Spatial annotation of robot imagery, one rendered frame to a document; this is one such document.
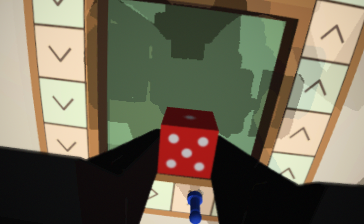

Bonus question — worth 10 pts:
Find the red die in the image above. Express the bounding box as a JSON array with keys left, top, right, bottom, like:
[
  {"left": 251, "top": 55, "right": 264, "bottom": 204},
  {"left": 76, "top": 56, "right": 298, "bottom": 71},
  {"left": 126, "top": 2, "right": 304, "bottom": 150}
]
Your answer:
[{"left": 157, "top": 107, "right": 219, "bottom": 178}]

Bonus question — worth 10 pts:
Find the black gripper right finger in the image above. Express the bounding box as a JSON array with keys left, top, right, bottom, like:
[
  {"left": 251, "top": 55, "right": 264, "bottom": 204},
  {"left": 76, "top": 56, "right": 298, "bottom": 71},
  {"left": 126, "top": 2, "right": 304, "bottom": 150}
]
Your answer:
[{"left": 211, "top": 135, "right": 364, "bottom": 224}]

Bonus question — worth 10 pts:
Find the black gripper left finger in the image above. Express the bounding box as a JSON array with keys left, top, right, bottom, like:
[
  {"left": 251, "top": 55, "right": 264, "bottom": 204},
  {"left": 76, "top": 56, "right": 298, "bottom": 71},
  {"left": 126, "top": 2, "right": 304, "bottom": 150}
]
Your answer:
[{"left": 0, "top": 129, "right": 161, "bottom": 224}]

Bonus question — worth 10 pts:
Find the blue pawn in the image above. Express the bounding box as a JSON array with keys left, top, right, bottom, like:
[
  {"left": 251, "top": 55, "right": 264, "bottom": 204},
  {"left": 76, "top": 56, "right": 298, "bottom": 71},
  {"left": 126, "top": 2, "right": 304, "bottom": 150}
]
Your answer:
[{"left": 187, "top": 191, "right": 203, "bottom": 224}]

